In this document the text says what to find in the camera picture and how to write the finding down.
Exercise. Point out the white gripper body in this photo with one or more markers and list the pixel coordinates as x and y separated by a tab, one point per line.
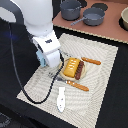
48	50

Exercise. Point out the yellow toy bread loaf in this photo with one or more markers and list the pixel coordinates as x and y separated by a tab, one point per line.
71	67

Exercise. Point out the brown toy sausage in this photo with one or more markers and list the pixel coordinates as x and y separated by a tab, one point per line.
79	70

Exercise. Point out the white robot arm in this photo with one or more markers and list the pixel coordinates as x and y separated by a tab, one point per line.
36	16

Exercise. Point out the beige round plate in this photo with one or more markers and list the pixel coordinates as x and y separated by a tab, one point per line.
63	64

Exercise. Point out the dark grey pot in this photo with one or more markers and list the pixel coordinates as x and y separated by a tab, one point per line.
70	9

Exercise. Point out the beige woven placemat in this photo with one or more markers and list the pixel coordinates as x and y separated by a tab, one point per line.
82	108

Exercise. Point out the dark grey saucepan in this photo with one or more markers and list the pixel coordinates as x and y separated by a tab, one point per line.
92	17

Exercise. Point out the beige bowl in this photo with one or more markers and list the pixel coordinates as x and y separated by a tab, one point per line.
124	16

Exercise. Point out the wooden handled knife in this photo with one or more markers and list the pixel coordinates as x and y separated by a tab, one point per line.
83	58

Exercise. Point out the wooden handled fork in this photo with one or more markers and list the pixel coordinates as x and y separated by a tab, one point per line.
76	85

